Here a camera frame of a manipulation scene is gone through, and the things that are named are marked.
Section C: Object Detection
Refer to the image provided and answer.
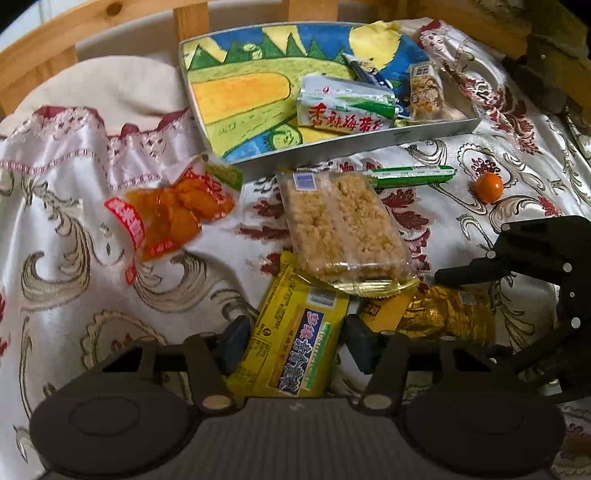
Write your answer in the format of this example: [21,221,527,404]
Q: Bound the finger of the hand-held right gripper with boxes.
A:
[436,216,586,333]
[496,323,591,404]

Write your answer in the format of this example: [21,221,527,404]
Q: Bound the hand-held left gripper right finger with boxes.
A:
[344,314,513,414]

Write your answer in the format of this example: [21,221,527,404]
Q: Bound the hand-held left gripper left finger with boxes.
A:
[99,316,252,414]

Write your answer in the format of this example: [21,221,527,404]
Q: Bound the yellow snack packet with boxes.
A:
[226,265,350,400]

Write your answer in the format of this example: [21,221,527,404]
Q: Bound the gold foil packet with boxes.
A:
[359,284,497,348]

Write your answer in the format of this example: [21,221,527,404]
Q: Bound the clear rice crisp packet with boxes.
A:
[277,168,414,282]

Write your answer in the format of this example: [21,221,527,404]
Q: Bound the orange snack packet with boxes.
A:
[104,154,244,284]

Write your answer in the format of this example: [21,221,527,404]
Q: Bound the green stick packet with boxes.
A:
[367,165,457,189]

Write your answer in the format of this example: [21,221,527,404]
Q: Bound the grey shallow box tray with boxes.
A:
[178,21,481,168]

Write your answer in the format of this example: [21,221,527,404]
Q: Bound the clear mixed nut packet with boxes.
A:
[407,62,455,121]

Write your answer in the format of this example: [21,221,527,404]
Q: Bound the white seaweed snack packet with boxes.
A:
[295,75,399,134]

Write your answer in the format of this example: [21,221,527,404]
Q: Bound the blue sachet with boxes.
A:
[344,52,419,121]

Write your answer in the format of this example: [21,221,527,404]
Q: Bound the small orange ball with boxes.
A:
[475,173,504,202]

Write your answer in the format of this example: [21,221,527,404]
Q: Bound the floral satin blanket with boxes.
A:
[0,18,591,480]

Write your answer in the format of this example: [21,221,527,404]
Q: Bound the dinosaur drawing sheet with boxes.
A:
[180,21,444,158]

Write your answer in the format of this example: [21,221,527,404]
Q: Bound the cream pillow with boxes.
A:
[14,51,190,139]

